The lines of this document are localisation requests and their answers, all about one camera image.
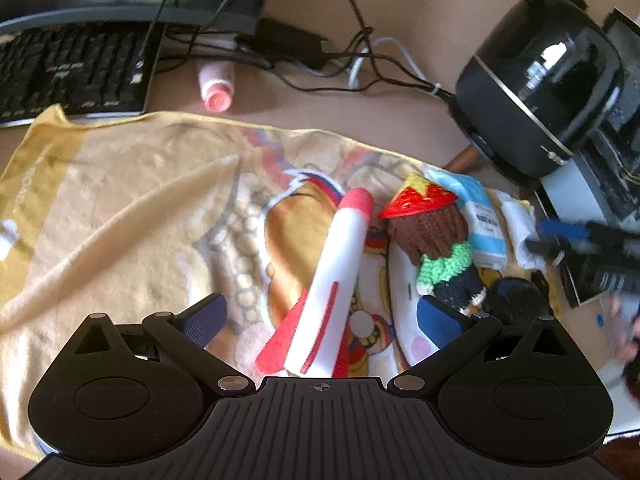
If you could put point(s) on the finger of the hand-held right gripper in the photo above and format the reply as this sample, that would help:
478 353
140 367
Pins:
550 249
565 230

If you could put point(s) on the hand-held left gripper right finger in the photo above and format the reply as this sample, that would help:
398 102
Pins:
435 320

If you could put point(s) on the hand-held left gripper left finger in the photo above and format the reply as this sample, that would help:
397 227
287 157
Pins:
202 320

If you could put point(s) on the knitted doll with red hat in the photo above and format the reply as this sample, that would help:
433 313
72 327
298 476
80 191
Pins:
430 240

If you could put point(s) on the white red rocket toy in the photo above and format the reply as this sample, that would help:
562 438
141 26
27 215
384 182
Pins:
340 260

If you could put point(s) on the black cloth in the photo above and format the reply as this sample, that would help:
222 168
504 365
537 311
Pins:
520 297

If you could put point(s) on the blue white tissue pack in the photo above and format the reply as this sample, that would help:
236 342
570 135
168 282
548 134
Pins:
487 230

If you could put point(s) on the white paper sheet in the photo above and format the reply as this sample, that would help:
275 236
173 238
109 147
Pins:
595 350

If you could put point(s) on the wooden stick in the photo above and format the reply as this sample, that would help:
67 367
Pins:
462 159

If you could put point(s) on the yellow printed towel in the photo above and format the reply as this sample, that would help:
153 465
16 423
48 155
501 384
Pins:
125 210

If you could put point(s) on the black round appliance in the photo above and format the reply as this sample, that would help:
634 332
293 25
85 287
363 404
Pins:
540 60

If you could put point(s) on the pink capped white bottle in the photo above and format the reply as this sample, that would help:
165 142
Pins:
216 82

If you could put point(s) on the black keyboard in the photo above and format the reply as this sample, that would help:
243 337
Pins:
65 70

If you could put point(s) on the black power adapter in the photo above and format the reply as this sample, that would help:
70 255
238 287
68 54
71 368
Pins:
285 42

